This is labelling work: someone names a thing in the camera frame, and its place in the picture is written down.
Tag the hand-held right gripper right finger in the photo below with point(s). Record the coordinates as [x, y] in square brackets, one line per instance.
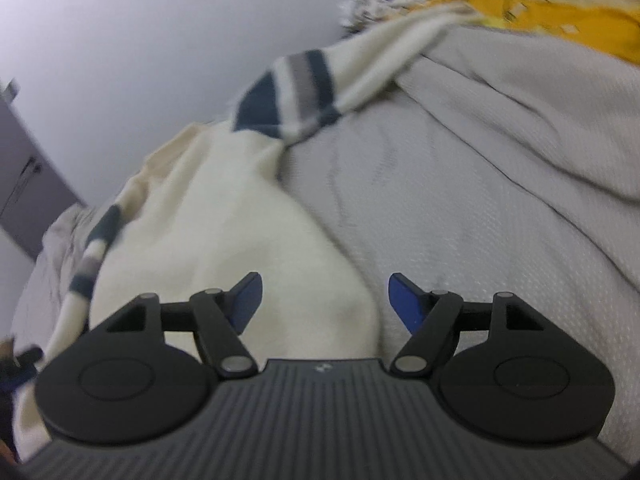
[406, 305]

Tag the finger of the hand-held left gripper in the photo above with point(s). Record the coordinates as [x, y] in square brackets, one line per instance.
[25, 360]

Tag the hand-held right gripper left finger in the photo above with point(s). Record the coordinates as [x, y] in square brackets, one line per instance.
[246, 305]

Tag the cream and navy sweater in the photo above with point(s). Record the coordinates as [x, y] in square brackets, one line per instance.
[225, 240]

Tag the grey bed sheet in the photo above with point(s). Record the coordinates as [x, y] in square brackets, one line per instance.
[450, 220]

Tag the grey door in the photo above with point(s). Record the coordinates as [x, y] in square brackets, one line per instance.
[30, 195]

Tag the grey blanket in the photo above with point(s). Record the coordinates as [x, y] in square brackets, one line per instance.
[540, 110]

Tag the white cloth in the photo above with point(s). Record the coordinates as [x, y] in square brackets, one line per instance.
[372, 7]

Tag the yellow cloth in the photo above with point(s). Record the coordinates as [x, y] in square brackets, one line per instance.
[565, 22]

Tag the grey light switch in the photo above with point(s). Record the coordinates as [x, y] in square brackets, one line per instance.
[10, 86]

